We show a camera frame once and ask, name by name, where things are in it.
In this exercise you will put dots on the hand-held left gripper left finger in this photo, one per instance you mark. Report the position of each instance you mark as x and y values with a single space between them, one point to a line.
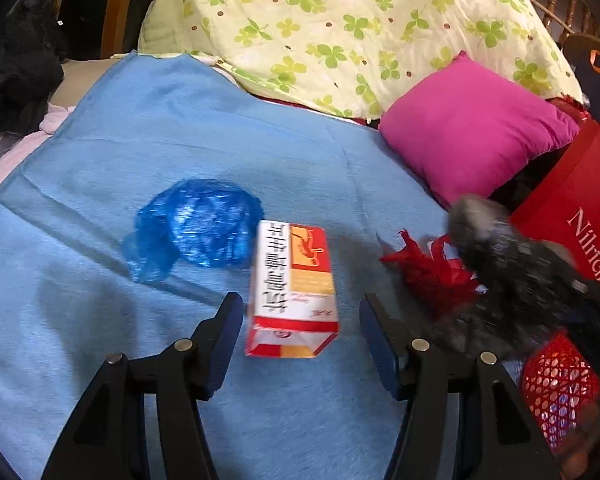
220 355

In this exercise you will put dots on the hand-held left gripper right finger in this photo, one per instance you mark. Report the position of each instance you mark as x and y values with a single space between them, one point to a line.
380 355

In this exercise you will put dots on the red plastic mesh basket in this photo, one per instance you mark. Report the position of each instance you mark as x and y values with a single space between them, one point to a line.
555 385

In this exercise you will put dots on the grey plastic bag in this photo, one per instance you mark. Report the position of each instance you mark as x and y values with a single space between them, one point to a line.
500 260

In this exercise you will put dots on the red organza ribbon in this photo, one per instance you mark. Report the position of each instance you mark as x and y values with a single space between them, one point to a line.
430 275

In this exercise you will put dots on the red and white carton box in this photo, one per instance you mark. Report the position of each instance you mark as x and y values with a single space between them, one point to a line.
300 285

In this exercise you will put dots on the blue plastic bag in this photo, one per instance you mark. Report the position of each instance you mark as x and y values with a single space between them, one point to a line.
195 225

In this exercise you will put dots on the red paper bag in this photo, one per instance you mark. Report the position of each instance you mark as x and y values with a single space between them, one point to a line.
580 185

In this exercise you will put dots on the blue blanket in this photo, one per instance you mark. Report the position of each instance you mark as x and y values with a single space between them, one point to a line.
105 320

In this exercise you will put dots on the red shiny plastic wrap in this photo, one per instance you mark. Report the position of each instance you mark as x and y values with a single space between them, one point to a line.
570 110

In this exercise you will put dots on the pink pillow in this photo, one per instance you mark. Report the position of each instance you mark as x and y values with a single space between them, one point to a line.
470 130

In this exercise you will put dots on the light pink bed sheet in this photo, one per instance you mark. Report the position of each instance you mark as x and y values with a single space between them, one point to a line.
10 165

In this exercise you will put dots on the beige cushion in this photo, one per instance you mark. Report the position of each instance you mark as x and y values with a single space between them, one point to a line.
80 80

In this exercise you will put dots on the clover print quilt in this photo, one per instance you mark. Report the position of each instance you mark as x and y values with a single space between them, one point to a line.
330 20

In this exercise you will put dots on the black clothes pile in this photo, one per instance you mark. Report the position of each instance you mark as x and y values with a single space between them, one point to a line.
15 70

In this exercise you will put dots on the wooden pillar cabinet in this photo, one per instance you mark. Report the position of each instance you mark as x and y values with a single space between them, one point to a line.
120 10

